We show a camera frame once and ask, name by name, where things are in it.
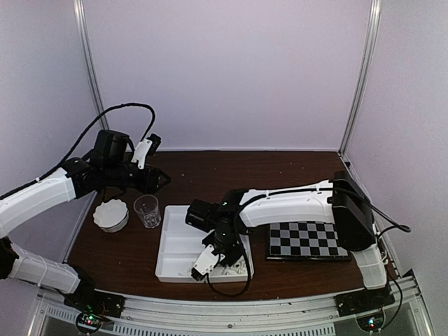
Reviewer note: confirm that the front aluminium rail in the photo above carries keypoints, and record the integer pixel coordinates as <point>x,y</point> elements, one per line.
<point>315,315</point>

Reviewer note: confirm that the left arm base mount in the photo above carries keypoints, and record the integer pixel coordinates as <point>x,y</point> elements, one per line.
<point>95,312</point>

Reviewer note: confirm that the right aluminium frame post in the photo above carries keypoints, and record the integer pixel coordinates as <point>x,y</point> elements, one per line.
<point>368,53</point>

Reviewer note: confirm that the white plastic compartment tray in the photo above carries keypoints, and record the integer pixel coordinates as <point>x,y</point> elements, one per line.
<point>181,244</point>

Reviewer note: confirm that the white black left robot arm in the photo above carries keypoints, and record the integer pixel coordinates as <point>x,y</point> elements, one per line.
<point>16,209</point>

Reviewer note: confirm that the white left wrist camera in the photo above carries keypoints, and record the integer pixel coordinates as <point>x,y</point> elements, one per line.
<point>146,147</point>

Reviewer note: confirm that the left aluminium frame post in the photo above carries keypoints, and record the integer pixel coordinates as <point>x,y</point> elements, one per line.
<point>81,22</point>

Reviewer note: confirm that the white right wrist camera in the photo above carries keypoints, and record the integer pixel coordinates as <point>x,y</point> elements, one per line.
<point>206,263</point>

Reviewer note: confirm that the black white chess board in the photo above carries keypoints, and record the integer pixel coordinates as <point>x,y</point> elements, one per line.
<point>300,241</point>

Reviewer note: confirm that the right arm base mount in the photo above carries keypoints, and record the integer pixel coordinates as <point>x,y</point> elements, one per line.
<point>367,306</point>

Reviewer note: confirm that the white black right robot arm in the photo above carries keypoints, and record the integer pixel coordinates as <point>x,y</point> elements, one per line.
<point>338,201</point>

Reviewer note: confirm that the aluminium frame post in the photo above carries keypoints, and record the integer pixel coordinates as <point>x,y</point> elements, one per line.
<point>81,22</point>
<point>368,53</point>

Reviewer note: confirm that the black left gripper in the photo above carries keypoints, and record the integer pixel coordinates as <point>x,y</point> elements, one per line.
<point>145,185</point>

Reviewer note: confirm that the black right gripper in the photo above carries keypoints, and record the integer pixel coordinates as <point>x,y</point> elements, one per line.
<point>238,252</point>

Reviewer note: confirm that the white scalloped bowl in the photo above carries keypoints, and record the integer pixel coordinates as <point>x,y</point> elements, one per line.
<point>111,216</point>

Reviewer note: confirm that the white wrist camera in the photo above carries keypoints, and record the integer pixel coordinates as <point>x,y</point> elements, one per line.
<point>206,263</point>
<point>146,147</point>

